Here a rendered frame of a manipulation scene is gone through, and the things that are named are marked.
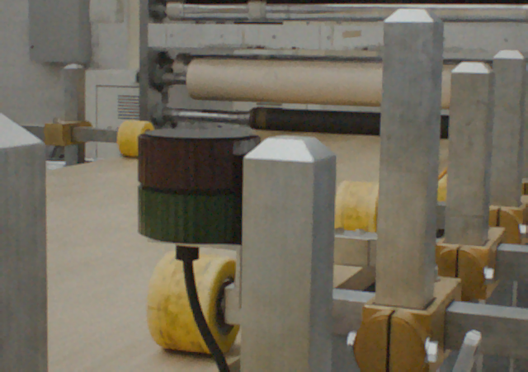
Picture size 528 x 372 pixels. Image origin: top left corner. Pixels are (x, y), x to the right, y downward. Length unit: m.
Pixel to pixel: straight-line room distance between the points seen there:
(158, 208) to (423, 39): 0.28
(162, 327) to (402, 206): 0.23
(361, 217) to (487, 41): 1.56
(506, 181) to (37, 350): 0.97
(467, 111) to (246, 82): 2.05
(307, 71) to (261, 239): 2.45
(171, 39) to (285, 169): 2.61
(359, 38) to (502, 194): 1.69
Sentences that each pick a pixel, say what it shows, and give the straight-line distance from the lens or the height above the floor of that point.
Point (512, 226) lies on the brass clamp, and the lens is 1.18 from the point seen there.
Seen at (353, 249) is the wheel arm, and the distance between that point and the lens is 1.03.
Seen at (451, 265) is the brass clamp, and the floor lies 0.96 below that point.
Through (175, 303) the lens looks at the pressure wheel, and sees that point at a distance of 0.81.
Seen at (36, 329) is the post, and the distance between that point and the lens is 0.27.
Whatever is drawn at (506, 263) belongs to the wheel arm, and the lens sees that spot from 1.00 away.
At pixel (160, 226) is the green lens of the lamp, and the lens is 0.48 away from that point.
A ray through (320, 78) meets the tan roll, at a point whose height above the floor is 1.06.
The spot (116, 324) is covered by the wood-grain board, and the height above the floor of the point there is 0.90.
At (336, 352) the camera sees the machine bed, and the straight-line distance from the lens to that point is 1.31.
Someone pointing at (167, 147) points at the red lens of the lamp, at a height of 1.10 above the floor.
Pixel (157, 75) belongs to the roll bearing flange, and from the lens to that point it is 3.12.
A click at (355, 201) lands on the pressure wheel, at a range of 1.27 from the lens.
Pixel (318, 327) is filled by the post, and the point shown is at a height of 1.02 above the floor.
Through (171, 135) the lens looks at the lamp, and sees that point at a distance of 0.48.
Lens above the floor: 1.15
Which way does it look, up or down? 7 degrees down
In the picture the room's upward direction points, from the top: 1 degrees clockwise
